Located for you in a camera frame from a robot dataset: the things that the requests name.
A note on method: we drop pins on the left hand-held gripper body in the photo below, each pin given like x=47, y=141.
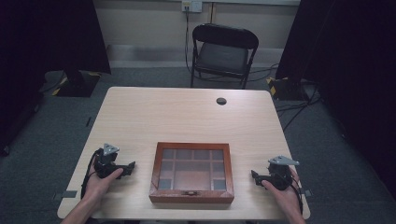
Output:
x=105, y=161

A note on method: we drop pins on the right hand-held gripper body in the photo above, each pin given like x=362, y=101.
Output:
x=280, y=174

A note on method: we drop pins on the person's left hand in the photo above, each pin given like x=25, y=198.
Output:
x=100, y=183

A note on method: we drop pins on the person's right hand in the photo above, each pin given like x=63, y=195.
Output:
x=288, y=199

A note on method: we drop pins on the wooden box with glass lid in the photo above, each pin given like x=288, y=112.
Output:
x=191, y=174

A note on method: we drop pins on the black stand base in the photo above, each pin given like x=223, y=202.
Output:
x=288, y=88
x=77, y=83

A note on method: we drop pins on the black folding chair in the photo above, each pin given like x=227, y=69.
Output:
x=222, y=56

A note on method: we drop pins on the black curtain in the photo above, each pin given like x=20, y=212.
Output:
x=46, y=37
x=351, y=62

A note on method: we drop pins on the white wall socket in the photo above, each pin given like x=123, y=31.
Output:
x=191, y=5

